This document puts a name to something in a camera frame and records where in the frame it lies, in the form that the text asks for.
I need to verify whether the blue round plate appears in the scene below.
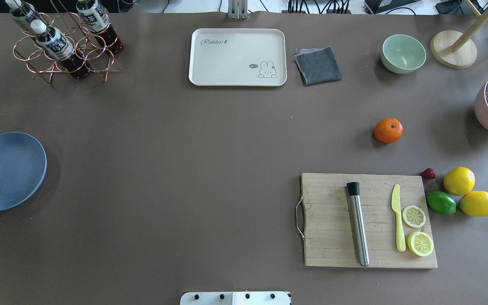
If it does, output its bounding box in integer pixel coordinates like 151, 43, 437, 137
0, 132, 48, 211

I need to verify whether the orange fruit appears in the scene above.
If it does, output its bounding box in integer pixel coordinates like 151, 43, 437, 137
373, 117, 404, 144

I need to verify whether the tea bottle white cap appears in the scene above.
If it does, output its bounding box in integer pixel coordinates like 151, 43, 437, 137
76, 0, 124, 54

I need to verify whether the cream rabbit tray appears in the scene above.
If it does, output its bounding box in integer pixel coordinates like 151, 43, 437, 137
188, 28, 287, 86

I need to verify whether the grey folded cloth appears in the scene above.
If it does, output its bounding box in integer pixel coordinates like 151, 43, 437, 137
293, 46, 342, 86

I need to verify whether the wooden cutting board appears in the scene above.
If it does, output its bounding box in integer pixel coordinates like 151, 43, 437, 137
301, 172, 438, 269

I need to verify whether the steel muddler black tip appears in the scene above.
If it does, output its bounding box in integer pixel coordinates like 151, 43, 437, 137
347, 181, 370, 267

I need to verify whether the yellow plastic knife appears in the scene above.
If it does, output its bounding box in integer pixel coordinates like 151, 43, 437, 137
391, 184, 406, 252

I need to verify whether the green bowl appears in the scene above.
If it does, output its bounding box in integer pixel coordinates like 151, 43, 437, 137
381, 34, 427, 75

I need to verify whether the lemon half slice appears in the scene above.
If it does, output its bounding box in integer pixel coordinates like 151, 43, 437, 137
402, 205, 427, 228
406, 232, 434, 257

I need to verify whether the red strawberry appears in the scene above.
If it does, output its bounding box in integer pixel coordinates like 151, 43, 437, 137
420, 168, 436, 180

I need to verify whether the green lime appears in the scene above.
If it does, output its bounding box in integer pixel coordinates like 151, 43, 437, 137
426, 191, 457, 216

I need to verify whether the yellow lemon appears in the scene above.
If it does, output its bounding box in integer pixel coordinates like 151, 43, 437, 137
459, 191, 488, 217
443, 166, 476, 196

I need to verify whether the wooden stand with base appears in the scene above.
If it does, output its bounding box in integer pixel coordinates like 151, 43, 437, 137
430, 0, 488, 69

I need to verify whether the copper wire bottle rack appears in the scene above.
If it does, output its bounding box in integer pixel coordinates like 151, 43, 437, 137
6, 0, 123, 83

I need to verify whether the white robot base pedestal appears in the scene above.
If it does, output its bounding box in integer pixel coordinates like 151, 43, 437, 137
180, 291, 292, 305

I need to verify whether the aluminium frame post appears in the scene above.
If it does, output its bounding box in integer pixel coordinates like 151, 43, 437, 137
228, 0, 248, 20

